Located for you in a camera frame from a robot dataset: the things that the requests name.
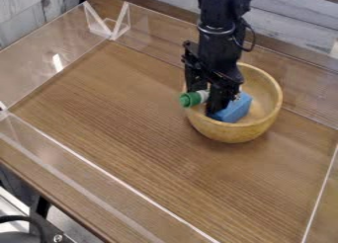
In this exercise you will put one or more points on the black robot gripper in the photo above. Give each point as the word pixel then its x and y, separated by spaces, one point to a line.
pixel 211 64

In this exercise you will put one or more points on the green and white marker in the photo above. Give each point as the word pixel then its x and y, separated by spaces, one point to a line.
pixel 191 99

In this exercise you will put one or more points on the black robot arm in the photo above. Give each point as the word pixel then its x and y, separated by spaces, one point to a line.
pixel 221 22

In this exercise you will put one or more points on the brown wooden bowl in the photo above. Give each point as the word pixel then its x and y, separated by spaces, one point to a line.
pixel 263 88

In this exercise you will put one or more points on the blue rectangular block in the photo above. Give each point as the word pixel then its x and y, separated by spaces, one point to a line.
pixel 235 111

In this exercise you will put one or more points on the black table leg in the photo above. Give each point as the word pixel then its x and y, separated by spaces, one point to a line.
pixel 42 207

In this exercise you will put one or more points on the clear acrylic tray wall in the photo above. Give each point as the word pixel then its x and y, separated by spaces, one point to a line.
pixel 96 136

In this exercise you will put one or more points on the black metal bracket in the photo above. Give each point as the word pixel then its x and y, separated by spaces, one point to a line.
pixel 53 234

